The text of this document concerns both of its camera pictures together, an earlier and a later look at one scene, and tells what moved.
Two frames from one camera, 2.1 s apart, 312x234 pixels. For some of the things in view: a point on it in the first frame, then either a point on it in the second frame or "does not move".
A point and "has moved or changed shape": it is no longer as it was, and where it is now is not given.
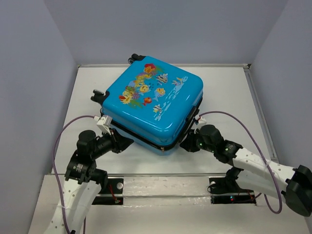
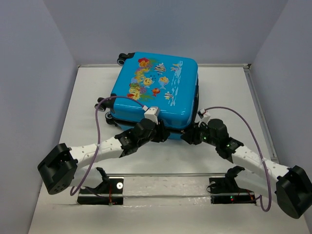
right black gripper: [188, 142] to [190, 136]
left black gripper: [120, 142] to [162, 133]
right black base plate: [226, 190] does not move
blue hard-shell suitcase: [150, 102] has moved or changed shape
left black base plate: [113, 195] does not move
